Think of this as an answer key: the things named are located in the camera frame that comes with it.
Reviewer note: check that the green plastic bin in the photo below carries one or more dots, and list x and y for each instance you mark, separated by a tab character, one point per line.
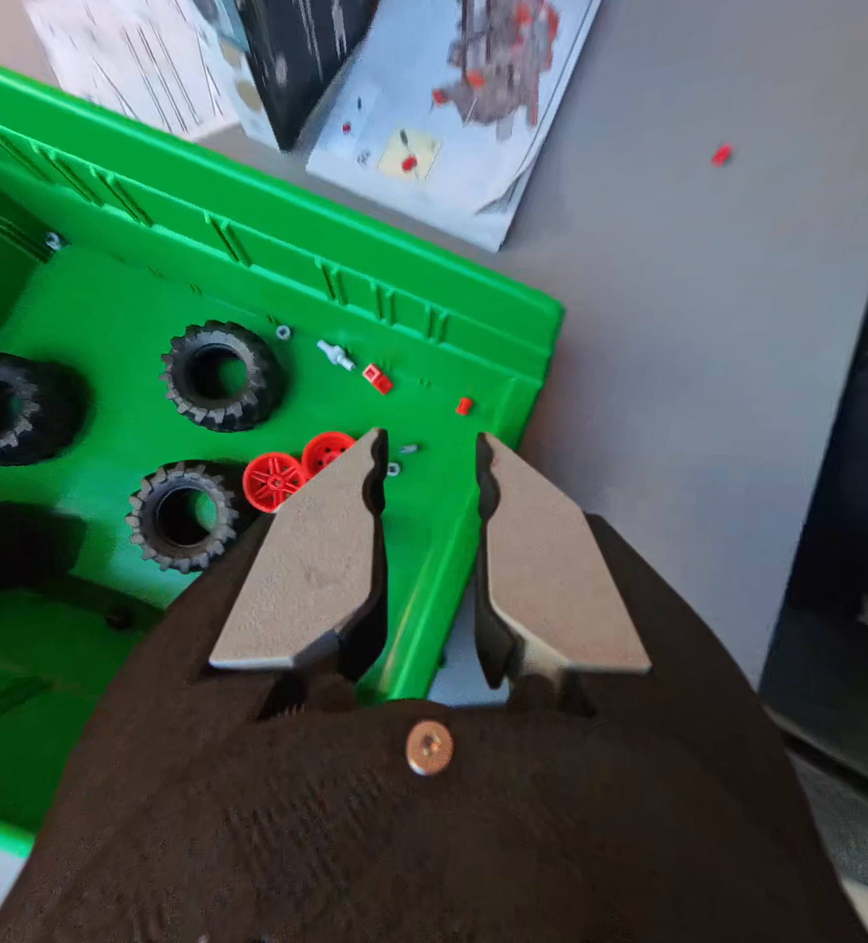
146	295

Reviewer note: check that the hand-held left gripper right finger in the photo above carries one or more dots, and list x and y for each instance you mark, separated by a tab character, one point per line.
559	589

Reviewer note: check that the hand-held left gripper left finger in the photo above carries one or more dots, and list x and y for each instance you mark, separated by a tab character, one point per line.
301	582

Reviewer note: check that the small red lego bush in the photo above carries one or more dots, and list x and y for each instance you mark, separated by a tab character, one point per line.
721	155

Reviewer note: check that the open instruction booklet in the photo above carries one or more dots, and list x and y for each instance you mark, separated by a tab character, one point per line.
419	110

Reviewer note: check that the black toy set box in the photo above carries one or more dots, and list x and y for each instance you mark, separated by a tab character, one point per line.
301	59

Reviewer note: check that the black lego tyre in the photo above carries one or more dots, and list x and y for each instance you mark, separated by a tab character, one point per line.
146	530
14	545
253	353
36	435

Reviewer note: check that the red lego wheel rim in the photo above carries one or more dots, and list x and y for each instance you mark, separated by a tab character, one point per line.
271	482
323	451

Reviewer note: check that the white sticker sheet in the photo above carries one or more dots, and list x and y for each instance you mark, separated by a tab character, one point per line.
131	59

